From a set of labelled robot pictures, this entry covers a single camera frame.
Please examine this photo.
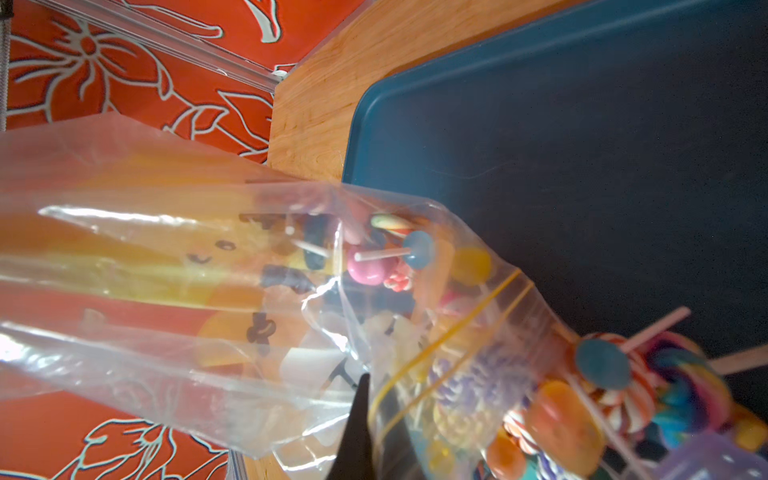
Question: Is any candy ziploc bag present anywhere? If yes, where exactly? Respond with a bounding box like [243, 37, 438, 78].
[1, 113, 564, 479]

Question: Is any dark teal tray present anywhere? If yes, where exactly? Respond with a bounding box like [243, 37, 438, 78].
[343, 1, 767, 357]

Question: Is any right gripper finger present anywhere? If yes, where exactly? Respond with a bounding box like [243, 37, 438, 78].
[326, 371, 415, 480]

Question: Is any poured candy pile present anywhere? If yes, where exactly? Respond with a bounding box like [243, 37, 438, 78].
[485, 307, 767, 479]

